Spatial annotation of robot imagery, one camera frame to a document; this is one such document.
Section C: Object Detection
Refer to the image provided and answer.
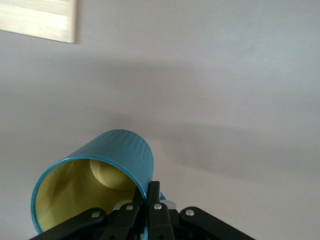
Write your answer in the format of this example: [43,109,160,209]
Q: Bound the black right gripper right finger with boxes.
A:
[147,180,257,240]

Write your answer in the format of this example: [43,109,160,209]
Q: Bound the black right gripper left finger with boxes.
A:
[28,191,149,240]

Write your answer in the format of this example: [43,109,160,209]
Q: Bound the teal cup yellow inside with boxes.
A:
[31,128,168,237]

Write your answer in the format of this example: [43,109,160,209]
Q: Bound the bamboo cutting board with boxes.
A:
[0,0,77,45]

